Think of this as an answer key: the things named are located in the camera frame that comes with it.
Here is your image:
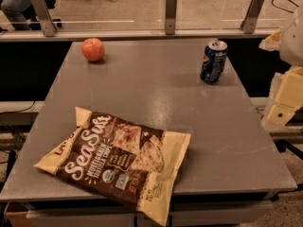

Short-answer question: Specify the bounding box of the middle metal rail bracket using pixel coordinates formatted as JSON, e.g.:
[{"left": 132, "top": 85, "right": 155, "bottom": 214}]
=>
[{"left": 165, "top": 0, "right": 177, "bottom": 35}]

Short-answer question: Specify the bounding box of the red apple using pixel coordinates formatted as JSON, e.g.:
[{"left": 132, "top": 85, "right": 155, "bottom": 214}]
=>
[{"left": 81, "top": 38, "right": 105, "bottom": 62}]

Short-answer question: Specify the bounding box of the right metal rail bracket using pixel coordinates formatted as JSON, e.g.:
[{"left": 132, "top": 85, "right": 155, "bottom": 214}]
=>
[{"left": 241, "top": 0, "right": 265, "bottom": 34}]

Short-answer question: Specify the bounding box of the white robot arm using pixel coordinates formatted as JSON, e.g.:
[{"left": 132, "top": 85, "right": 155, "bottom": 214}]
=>
[{"left": 259, "top": 5, "right": 303, "bottom": 131}]

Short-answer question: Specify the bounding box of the blue pepsi can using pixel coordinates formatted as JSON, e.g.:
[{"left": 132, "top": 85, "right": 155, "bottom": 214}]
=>
[{"left": 200, "top": 40, "right": 228, "bottom": 83}]

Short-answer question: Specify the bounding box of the seated person in jeans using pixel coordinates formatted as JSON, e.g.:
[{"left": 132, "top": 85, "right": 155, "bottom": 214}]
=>
[{"left": 0, "top": 0, "right": 56, "bottom": 30}]

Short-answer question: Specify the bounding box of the metal rail bracket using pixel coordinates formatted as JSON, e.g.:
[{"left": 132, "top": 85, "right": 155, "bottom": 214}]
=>
[
  {"left": 30, "top": 0, "right": 57, "bottom": 37},
  {"left": 165, "top": 0, "right": 177, "bottom": 35},
  {"left": 241, "top": 0, "right": 265, "bottom": 34}
]

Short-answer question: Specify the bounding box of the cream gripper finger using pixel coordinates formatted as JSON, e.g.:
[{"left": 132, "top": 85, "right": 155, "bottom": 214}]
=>
[
  {"left": 258, "top": 27, "right": 282, "bottom": 51},
  {"left": 261, "top": 66, "right": 303, "bottom": 131}
]

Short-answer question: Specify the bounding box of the left metal rail bracket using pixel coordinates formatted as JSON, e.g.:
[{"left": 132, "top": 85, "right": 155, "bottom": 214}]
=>
[{"left": 30, "top": 0, "right": 57, "bottom": 37}]

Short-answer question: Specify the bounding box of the brown multigrain chip bag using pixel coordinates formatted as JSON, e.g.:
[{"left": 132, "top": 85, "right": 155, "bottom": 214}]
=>
[{"left": 35, "top": 107, "right": 190, "bottom": 226}]

